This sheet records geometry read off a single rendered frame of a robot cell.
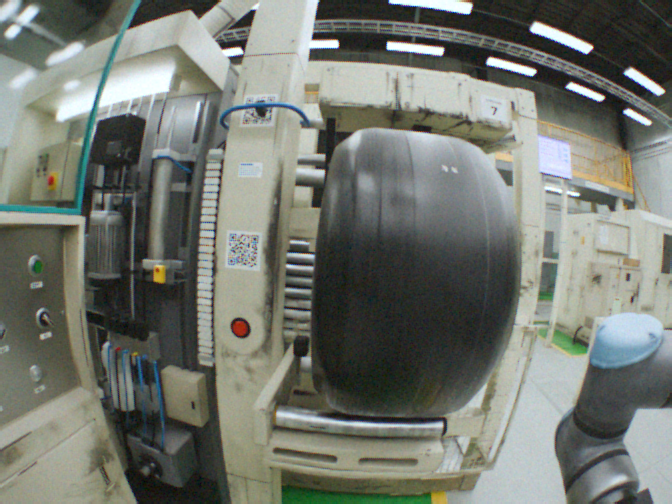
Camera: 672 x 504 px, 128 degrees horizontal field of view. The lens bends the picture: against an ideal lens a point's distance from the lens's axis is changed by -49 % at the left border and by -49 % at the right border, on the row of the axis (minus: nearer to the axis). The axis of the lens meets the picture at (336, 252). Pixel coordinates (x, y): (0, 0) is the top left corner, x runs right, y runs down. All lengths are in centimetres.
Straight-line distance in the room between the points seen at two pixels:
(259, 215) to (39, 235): 46
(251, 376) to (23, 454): 55
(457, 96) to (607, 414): 89
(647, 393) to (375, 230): 38
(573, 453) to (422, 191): 39
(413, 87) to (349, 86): 19
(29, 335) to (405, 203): 68
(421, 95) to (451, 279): 67
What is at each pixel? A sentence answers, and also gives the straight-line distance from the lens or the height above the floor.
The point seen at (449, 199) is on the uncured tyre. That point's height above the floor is 132.
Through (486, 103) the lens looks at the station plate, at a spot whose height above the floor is 171.
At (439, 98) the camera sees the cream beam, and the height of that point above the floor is 170.
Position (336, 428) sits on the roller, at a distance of 63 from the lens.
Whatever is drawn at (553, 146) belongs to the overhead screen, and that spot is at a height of 275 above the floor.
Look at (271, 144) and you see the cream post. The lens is 64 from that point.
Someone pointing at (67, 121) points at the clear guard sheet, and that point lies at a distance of 67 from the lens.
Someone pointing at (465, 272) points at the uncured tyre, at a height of 123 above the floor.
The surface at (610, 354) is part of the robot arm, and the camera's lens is 35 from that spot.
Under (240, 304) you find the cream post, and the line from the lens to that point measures 65.
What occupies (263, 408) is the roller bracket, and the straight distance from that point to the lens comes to 59.
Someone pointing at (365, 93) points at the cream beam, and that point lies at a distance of 95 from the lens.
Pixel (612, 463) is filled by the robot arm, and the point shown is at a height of 106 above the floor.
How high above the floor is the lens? 126
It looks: 3 degrees down
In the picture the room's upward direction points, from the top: 5 degrees clockwise
